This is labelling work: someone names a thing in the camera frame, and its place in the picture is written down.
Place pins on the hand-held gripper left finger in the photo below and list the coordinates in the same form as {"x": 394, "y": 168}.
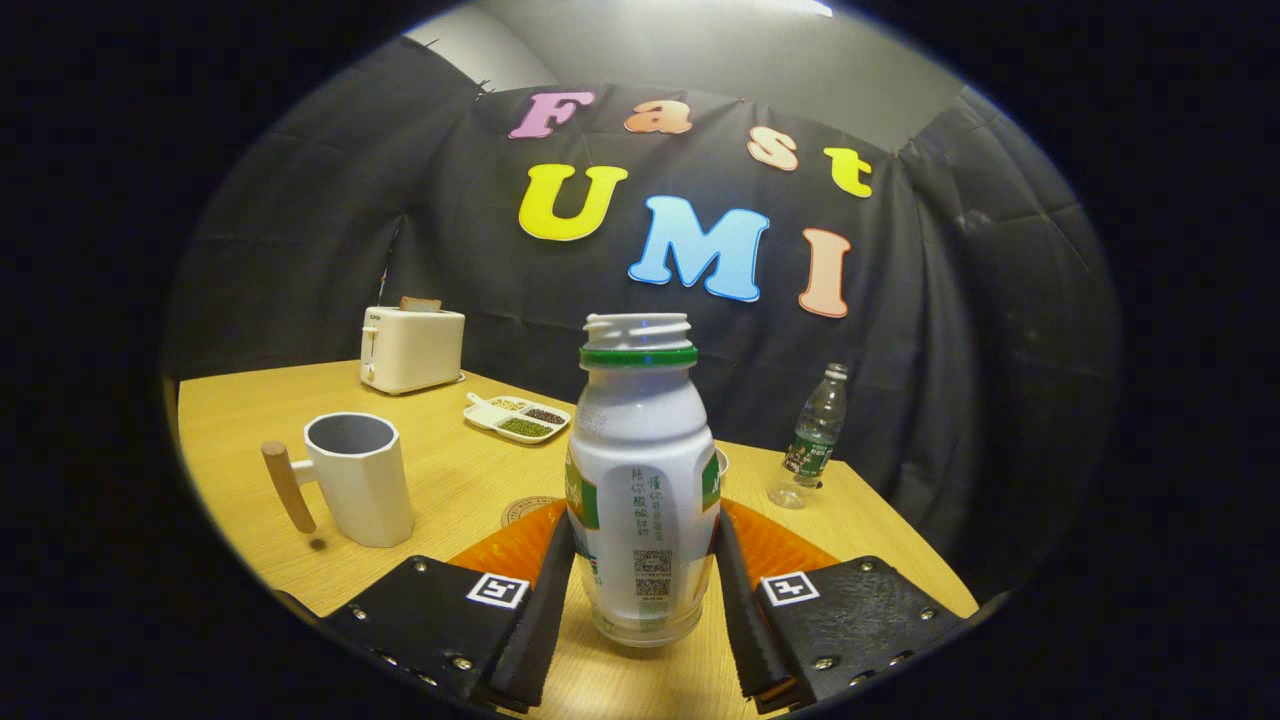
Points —
{"x": 545, "y": 620}

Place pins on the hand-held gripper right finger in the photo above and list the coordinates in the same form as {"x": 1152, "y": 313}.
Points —
{"x": 745, "y": 620}

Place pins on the black backdrop cloth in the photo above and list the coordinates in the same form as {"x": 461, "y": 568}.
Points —
{"x": 950, "y": 350}

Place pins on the bread slice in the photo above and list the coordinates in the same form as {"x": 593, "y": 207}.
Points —
{"x": 420, "y": 303}

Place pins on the ceiling light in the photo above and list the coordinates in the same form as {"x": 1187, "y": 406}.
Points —
{"x": 810, "y": 7}

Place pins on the white divided dish with beans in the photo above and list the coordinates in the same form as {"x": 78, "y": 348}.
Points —
{"x": 520, "y": 418}

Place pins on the white juice bottle green label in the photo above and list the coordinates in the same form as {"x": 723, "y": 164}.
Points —
{"x": 640, "y": 450}

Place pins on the wooden table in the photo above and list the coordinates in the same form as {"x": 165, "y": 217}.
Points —
{"x": 260, "y": 400}

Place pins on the white toaster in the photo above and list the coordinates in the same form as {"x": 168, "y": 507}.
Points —
{"x": 415, "y": 350}

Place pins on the clear plastic water bottle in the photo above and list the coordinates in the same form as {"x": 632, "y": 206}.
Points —
{"x": 812, "y": 440}

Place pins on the round wooden coaster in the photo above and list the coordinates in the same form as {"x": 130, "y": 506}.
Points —
{"x": 522, "y": 512}

